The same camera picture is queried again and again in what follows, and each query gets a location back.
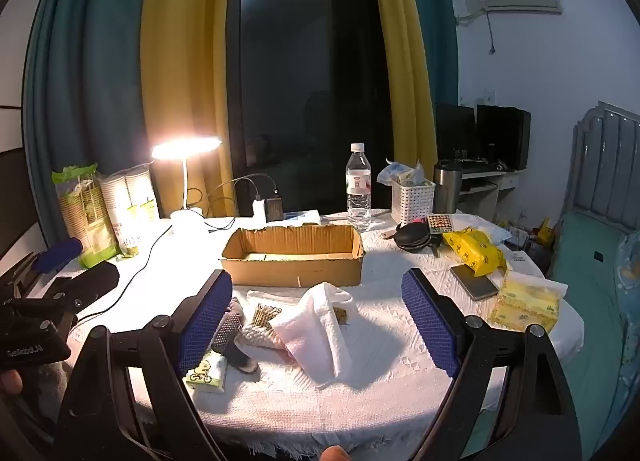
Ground grey sock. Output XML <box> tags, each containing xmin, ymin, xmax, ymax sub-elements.
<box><xmin>210</xmin><ymin>298</ymin><xmax>261</xmax><ymax>374</ymax></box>

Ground white desk lamp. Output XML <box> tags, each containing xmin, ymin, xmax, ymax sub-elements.
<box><xmin>151</xmin><ymin>137</ymin><xmax>222</xmax><ymax>243</ymax></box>

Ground black lamp cable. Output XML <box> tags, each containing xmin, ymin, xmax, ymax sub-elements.
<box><xmin>79</xmin><ymin>220</ymin><xmax>174</xmax><ymax>320</ymax></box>

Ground black charger cable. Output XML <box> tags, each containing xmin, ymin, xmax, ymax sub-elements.
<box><xmin>202</xmin><ymin>174</ymin><xmax>279</xmax><ymax>233</ymax></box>

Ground green wrapped cup pack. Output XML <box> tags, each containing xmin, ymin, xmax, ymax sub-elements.
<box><xmin>51</xmin><ymin>164</ymin><xmax>121</xmax><ymax>269</ymax></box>

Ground white plastic basket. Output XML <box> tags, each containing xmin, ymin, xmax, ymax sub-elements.
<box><xmin>390</xmin><ymin>176</ymin><xmax>437</xmax><ymax>226</ymax></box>

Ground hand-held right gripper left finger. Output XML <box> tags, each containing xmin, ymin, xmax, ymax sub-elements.
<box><xmin>55</xmin><ymin>268</ymin><xmax>236</xmax><ymax>461</ymax></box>

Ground brown cardboard box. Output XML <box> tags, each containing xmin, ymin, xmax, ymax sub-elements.
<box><xmin>221</xmin><ymin>224</ymin><xmax>367</xmax><ymax>288</ymax></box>

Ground dark smartphone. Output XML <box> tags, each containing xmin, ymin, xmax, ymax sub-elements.
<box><xmin>450</xmin><ymin>263</ymin><xmax>500</xmax><ymax>302</ymax></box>

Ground person's left hand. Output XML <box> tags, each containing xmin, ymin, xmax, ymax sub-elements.
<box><xmin>0</xmin><ymin>368</ymin><xmax>24</xmax><ymax>395</ymax></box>

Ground white computer desk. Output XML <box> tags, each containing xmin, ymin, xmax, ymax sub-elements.
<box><xmin>457</xmin><ymin>164</ymin><xmax>521</xmax><ymax>228</ymax></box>

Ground yellow curtain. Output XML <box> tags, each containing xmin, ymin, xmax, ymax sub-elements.
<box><xmin>140</xmin><ymin>0</ymin><xmax>237</xmax><ymax>218</ymax></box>
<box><xmin>367</xmin><ymin>0</ymin><xmax>439</xmax><ymax>163</ymax></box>

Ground white towel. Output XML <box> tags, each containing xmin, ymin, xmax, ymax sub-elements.
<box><xmin>270</xmin><ymin>282</ymin><xmax>358</xmax><ymax>389</ymax></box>

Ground black round zip case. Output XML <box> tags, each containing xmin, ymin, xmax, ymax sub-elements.
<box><xmin>395</xmin><ymin>222</ymin><xmax>444</xmax><ymax>255</ymax></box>

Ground yellow wipes pack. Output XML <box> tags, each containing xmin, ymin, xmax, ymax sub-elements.
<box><xmin>442</xmin><ymin>228</ymin><xmax>507</xmax><ymax>278</ymax></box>

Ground teal curtain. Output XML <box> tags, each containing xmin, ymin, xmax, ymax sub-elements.
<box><xmin>22</xmin><ymin>0</ymin><xmax>157</xmax><ymax>244</ymax></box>
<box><xmin>400</xmin><ymin>0</ymin><xmax>459</xmax><ymax>109</ymax></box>

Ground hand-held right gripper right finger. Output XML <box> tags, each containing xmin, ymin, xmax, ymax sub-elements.
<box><xmin>401</xmin><ymin>267</ymin><xmax>583</xmax><ymax>461</ymax></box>

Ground yellow facial tissue pack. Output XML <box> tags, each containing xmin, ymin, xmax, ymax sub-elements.
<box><xmin>487</xmin><ymin>271</ymin><xmax>569</xmax><ymax>335</ymax></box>

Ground pack of paper cups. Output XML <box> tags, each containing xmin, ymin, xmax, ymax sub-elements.
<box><xmin>100</xmin><ymin>166</ymin><xmax>161</xmax><ymax>258</ymax></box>

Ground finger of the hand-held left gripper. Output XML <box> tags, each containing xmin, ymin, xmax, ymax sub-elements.
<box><xmin>7</xmin><ymin>237</ymin><xmax>84</xmax><ymax>294</ymax></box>
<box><xmin>10</xmin><ymin>261</ymin><xmax>121</xmax><ymax>329</ymax></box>

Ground white textured tablecloth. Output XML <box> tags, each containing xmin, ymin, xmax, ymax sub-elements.
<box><xmin>50</xmin><ymin>211</ymin><xmax>586</xmax><ymax>458</ymax></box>

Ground steel thermos mug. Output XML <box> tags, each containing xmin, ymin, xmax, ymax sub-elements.
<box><xmin>433</xmin><ymin>160</ymin><xmax>463</xmax><ymax>214</ymax></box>

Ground blue printed blanket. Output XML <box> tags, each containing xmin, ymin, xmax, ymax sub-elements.
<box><xmin>616</xmin><ymin>231</ymin><xmax>640</xmax><ymax>394</ymax></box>

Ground white and blue box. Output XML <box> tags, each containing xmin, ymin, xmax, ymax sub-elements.
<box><xmin>282</xmin><ymin>210</ymin><xmax>321</xmax><ymax>227</ymax></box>

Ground grey padded headboard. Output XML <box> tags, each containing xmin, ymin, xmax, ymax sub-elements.
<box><xmin>560</xmin><ymin>101</ymin><xmax>640</xmax><ymax>233</ymax></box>

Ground teal bed mattress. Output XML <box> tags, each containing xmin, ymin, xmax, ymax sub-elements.
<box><xmin>549</xmin><ymin>214</ymin><xmax>640</xmax><ymax>444</ymax></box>

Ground white paper sheet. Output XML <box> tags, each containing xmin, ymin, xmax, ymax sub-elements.
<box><xmin>505</xmin><ymin>248</ymin><xmax>534</xmax><ymax>270</ymax></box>

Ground clear plastic water bottle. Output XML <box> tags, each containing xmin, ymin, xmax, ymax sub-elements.
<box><xmin>345</xmin><ymin>142</ymin><xmax>373</xmax><ymax>232</ymax></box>

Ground bundle of snack packets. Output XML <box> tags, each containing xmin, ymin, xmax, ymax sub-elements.
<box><xmin>377</xmin><ymin>160</ymin><xmax>427</xmax><ymax>188</ymax></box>

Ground white air conditioner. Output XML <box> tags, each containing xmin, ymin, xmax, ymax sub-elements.
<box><xmin>457</xmin><ymin>0</ymin><xmax>564</xmax><ymax>25</ymax></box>

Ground black computer monitor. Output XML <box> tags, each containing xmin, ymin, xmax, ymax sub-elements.
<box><xmin>435</xmin><ymin>102</ymin><xmax>477</xmax><ymax>160</ymax></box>
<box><xmin>475</xmin><ymin>104</ymin><xmax>532</xmax><ymax>171</ymax></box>

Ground dark window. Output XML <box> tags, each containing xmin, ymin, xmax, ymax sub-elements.
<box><xmin>225</xmin><ymin>0</ymin><xmax>394</xmax><ymax>218</ymax></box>

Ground person's left forearm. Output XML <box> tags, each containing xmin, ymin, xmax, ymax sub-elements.
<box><xmin>22</xmin><ymin>361</ymin><xmax>68</xmax><ymax>444</ymax></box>

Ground air conditioner power cable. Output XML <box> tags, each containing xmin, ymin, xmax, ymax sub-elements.
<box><xmin>485</xmin><ymin>11</ymin><xmax>499</xmax><ymax>55</ymax></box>

